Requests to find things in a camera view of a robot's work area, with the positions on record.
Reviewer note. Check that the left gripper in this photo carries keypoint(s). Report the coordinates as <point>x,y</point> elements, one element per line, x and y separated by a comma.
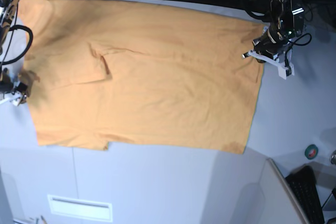
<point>272,42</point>

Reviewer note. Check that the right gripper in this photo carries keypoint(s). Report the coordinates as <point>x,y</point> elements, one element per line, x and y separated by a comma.
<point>11,85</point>

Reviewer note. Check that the orange t-shirt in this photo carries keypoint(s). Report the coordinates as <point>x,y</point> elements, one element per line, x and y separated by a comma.
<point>119,71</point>

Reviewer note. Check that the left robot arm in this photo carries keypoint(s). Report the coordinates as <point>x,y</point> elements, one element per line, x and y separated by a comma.
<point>286,25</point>

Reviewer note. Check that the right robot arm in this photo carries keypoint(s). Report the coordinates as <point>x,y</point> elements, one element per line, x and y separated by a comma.
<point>9,11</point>

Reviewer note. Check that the green tape roll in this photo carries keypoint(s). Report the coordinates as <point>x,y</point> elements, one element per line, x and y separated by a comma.
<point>311,151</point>

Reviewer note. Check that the metal knob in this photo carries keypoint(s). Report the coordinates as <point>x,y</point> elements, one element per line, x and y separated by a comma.
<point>333,158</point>

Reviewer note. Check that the black keyboard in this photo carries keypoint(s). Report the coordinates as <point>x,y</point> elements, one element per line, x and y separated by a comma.
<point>303,185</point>

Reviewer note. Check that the grey side panel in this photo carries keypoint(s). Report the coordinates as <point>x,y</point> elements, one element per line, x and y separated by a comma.
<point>268,201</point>

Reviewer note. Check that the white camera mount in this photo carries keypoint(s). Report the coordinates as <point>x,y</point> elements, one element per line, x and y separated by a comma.
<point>282,62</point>
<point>14,97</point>

